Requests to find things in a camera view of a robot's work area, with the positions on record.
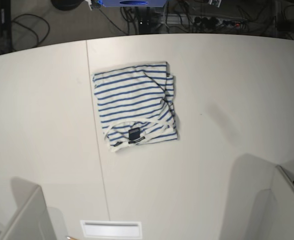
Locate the blue white striped T-shirt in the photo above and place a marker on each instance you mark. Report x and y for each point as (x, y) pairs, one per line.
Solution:
(135, 105)

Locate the black robot arm image-left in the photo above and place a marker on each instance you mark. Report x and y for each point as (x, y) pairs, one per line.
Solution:
(66, 5)

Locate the blue box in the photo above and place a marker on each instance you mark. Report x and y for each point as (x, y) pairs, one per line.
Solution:
(132, 3)

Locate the grey partition image-right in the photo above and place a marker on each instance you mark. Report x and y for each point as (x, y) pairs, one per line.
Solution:
(260, 204)

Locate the grey partition image-left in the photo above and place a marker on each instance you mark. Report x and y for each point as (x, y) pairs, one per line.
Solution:
(23, 211)

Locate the black computer tower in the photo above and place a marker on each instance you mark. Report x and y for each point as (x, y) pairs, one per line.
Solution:
(5, 24)

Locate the white table cable grommet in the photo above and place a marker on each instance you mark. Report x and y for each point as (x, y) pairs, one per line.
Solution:
(119, 230)

